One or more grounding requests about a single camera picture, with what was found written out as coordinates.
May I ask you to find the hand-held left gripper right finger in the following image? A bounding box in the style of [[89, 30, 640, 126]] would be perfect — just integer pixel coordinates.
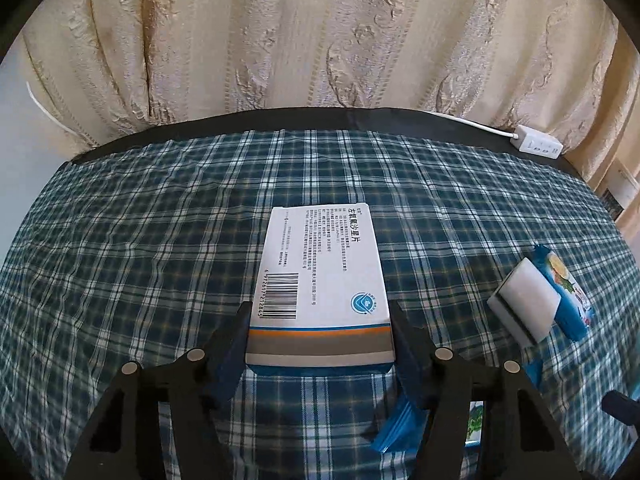
[[387, 300, 576, 480]]

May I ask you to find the white power strip cable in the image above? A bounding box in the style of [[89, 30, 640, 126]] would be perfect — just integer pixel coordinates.
[[430, 111, 520, 139]]

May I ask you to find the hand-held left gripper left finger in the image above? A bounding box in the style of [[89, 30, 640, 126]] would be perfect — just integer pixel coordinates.
[[65, 301, 253, 480]]

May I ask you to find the white paper box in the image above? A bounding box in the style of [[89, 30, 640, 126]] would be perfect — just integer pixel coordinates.
[[594, 159, 637, 221]]

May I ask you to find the plaid tablecloth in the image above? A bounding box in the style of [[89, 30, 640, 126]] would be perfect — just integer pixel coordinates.
[[0, 129, 640, 480]]

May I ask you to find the thin white cable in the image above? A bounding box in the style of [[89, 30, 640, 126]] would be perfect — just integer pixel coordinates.
[[26, 81, 78, 137]]

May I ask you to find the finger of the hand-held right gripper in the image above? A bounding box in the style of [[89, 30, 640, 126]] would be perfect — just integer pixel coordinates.
[[601, 391, 640, 426]]

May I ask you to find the white medicine box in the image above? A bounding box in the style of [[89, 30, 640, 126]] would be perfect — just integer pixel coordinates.
[[245, 203, 397, 375]]

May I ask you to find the beige patterned curtain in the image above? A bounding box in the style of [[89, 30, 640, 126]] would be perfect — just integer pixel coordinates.
[[20, 0, 640, 241]]

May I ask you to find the white power strip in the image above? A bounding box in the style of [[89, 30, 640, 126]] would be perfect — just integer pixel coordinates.
[[511, 125, 563, 157]]

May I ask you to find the blue printed packet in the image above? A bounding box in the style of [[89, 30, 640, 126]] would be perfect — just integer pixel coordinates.
[[369, 394, 485, 457]]

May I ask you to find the white block with black band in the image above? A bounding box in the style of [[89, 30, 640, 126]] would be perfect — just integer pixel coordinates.
[[486, 257, 564, 347]]

